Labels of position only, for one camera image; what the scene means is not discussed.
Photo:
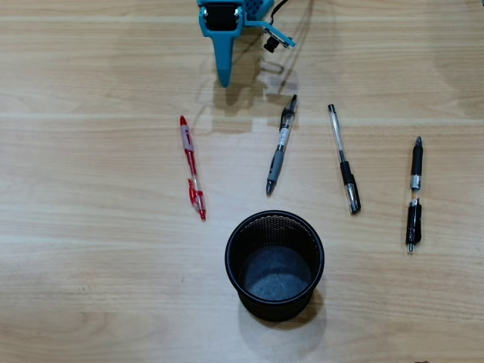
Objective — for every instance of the blue gripper body with servo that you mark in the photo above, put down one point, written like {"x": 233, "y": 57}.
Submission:
{"x": 221, "y": 20}

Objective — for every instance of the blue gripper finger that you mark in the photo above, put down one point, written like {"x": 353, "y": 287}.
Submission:
{"x": 225, "y": 60}

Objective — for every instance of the red retractable pen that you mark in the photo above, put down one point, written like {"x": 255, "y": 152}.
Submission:
{"x": 192, "y": 162}

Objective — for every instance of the grey grip retractable pen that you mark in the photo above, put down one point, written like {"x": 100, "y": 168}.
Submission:
{"x": 276, "y": 162}

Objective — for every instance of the clear capped black pen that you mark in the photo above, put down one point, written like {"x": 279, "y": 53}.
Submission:
{"x": 347, "y": 174}

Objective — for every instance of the black grip retractable pen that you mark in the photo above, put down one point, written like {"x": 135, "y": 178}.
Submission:
{"x": 416, "y": 159}

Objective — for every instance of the black mesh pen holder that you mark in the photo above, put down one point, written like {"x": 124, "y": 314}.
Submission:
{"x": 272, "y": 306}

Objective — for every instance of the wrist camera on blue mount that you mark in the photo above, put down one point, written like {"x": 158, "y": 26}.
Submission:
{"x": 281, "y": 38}

